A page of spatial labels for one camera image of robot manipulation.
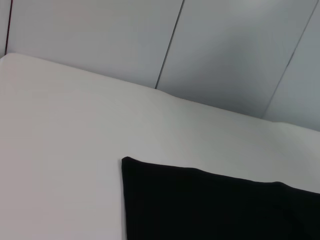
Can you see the black t-shirt with pink print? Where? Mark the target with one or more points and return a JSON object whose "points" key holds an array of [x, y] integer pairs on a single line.
{"points": [[212, 212]]}

